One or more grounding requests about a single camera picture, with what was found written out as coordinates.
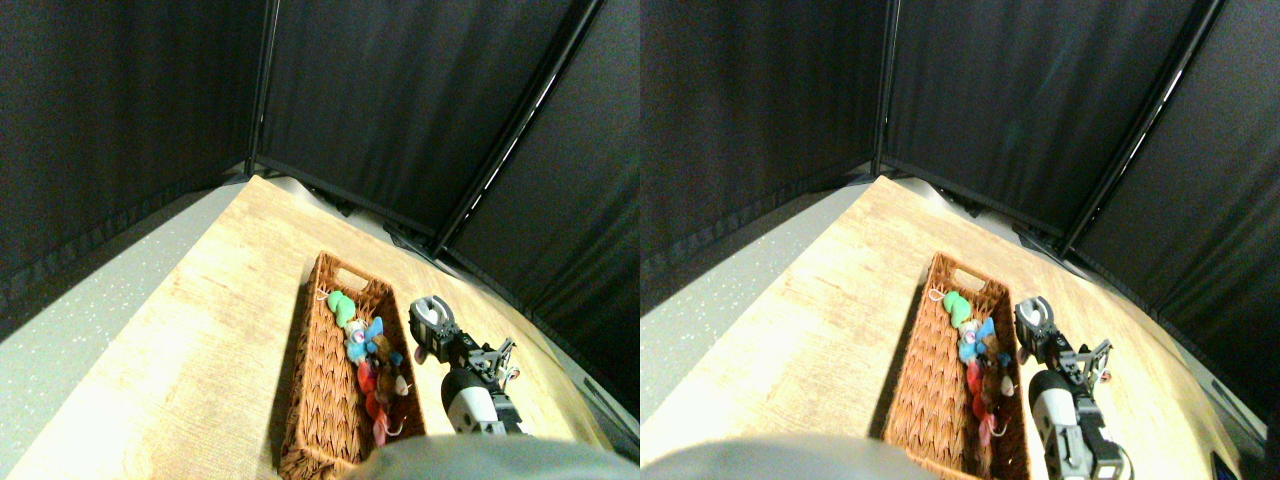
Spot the black bracket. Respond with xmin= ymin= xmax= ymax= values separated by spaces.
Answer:
xmin=1072 ymin=337 xmax=1115 ymax=389

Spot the black curtain stand pole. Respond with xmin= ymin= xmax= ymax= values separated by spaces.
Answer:
xmin=246 ymin=0 xmax=282 ymax=181
xmin=870 ymin=0 xmax=902 ymax=181
xmin=1058 ymin=0 xmax=1227 ymax=253
xmin=428 ymin=0 xmax=607 ymax=257

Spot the red toy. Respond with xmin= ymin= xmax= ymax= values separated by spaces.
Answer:
xmin=965 ymin=360 xmax=1011 ymax=465
xmin=356 ymin=360 xmax=406 ymax=447

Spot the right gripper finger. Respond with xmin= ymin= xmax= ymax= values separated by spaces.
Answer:
xmin=409 ymin=295 xmax=456 ymax=347
xmin=1014 ymin=295 xmax=1059 ymax=347

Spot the brown plush toy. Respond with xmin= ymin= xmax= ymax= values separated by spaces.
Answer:
xmin=372 ymin=338 xmax=411 ymax=399
xmin=984 ymin=340 xmax=1019 ymax=399

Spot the green toy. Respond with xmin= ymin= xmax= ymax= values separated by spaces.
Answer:
xmin=326 ymin=290 xmax=359 ymax=329
xmin=941 ymin=290 xmax=974 ymax=329

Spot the black curtain stand foot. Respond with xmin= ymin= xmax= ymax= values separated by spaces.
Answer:
xmin=935 ymin=188 xmax=986 ymax=217
xmin=1012 ymin=222 xmax=1069 ymax=263
xmin=308 ymin=188 xmax=357 ymax=217
xmin=384 ymin=222 xmax=443 ymax=265

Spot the brown wicker basket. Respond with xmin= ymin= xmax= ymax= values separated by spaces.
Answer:
xmin=278 ymin=252 xmax=427 ymax=479
xmin=882 ymin=252 xmax=1031 ymax=480

